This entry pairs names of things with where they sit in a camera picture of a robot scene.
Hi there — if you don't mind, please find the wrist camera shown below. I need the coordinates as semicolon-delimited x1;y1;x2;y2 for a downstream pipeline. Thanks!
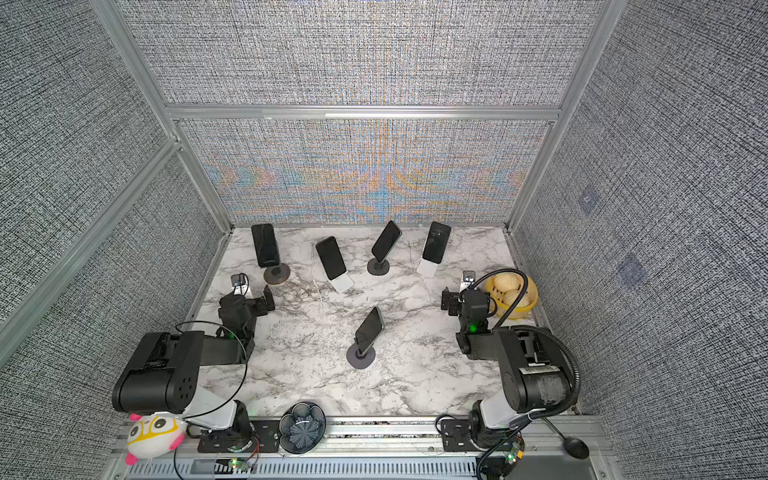
230;273;250;296
459;270;476;292

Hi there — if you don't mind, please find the yellow bamboo steamer basket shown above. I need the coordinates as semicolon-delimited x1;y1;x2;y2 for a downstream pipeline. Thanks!
484;272;539;320

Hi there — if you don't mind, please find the black round stand back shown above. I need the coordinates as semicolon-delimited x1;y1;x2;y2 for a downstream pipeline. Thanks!
367;258;390;276

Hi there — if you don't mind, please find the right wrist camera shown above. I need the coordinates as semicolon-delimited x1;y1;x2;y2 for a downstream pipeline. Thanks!
459;270;476;292

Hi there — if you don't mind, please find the aluminium front rail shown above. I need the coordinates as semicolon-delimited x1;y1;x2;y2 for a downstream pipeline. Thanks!
100;416;623;479

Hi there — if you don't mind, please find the purple round phone stand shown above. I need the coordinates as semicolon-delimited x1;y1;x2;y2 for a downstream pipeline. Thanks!
346;344;376;370

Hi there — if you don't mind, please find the white stand centre-left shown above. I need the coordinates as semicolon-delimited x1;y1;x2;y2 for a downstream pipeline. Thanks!
330;272;354;294

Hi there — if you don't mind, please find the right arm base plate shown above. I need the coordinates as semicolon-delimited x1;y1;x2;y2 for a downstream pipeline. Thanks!
438;417;481;453

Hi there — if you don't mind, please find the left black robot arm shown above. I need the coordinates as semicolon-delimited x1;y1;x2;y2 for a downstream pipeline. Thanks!
112;286;275;459

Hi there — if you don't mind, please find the brown round phone stand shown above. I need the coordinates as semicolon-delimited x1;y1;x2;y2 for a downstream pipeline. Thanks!
263;263;291;285

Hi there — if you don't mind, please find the dark glass flower bowl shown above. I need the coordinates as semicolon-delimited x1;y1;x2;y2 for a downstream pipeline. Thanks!
279;401;326;455

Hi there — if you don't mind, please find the white folding phone stand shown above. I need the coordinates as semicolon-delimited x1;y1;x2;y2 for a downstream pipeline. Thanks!
417;258;440;278

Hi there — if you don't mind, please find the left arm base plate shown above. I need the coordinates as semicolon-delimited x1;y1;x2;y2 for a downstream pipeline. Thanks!
197;419;281;454

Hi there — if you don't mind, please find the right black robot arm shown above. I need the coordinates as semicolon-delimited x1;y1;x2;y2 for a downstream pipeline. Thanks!
441;289;581;449

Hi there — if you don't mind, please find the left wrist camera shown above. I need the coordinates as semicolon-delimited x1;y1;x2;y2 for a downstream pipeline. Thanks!
230;273;250;296

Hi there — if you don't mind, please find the black phone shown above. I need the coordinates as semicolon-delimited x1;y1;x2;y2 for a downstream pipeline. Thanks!
422;221;452;264
251;223;281;268
315;236;347;280
355;307;384;353
371;221;402;263

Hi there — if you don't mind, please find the pink white plush toy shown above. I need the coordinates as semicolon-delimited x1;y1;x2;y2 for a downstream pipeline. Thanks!
125;414;187;466

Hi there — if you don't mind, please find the black ladle spoon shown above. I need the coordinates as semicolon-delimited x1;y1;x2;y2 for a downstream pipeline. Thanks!
541;417;590;460

